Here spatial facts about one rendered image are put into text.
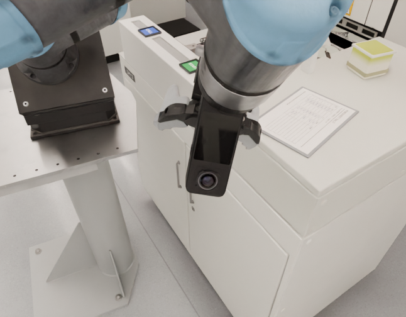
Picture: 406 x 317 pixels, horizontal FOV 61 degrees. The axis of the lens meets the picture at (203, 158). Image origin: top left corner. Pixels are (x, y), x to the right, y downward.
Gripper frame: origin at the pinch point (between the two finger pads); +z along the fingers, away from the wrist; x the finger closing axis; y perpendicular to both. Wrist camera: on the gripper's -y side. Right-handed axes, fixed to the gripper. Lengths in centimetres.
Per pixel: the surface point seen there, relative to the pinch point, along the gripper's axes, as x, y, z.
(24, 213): 70, -25, 139
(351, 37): -46, 55, 47
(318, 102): -26.6, 19.5, 21.5
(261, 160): -14.6, 2.7, 18.8
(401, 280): -106, -21, 93
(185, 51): 6, 34, 42
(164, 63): 11, 28, 40
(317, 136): -24.1, 9.1, 14.6
